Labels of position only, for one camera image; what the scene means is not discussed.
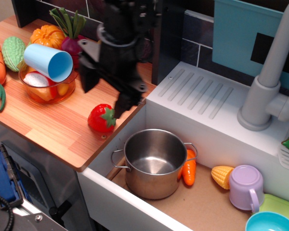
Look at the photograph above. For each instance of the white toy sink unit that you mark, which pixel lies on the white toy sink unit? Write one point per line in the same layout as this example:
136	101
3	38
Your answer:
201	108

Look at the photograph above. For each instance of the white slotted spatula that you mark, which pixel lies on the white slotted spatula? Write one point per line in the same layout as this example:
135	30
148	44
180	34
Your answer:
283	155

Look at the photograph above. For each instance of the yellow toy corn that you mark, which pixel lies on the yellow toy corn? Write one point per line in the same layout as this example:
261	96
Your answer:
221	175

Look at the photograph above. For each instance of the blue clamp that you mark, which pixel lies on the blue clamp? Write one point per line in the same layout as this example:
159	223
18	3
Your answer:
11	185

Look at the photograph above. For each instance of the purple toy beet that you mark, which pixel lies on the purple toy beet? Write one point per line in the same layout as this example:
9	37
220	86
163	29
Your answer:
71	27

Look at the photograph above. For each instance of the purple plastic mug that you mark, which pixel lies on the purple plastic mug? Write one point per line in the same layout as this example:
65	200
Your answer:
246	188

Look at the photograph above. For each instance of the stainless steel pot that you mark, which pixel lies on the stainless steel pot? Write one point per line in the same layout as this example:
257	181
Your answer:
153	160

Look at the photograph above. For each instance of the orange toy pumpkin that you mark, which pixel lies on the orange toy pumpkin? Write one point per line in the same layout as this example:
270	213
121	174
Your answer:
48	35

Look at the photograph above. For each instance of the green plastic plate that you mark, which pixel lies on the green plastic plate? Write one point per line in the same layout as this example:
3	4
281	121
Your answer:
275	204

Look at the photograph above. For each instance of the teal box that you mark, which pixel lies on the teal box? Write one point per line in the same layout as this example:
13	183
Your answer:
242	37

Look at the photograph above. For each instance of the red toy strawberry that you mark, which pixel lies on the red toy strawberry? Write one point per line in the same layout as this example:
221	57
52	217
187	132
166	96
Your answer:
102	119

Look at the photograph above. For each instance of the orange transparent bowl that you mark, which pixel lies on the orange transparent bowl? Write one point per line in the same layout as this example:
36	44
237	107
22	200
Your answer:
44	90

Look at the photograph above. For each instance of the light blue plastic cup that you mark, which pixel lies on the light blue plastic cup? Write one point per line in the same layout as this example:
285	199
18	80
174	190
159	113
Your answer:
53	63

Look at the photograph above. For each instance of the green toy bitter gourd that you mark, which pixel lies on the green toy bitter gourd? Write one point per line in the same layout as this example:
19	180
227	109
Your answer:
13	52

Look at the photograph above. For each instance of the grey toy faucet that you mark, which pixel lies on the grey toy faucet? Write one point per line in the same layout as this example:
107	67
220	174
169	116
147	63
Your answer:
263	100

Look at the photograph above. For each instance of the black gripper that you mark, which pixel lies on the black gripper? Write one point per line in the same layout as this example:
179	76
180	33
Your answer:
117	65

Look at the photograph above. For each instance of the teal plastic bowl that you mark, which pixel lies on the teal plastic bowl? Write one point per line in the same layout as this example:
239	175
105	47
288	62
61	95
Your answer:
267	221

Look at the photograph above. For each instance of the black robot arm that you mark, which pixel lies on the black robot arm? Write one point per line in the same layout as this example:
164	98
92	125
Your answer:
123	35

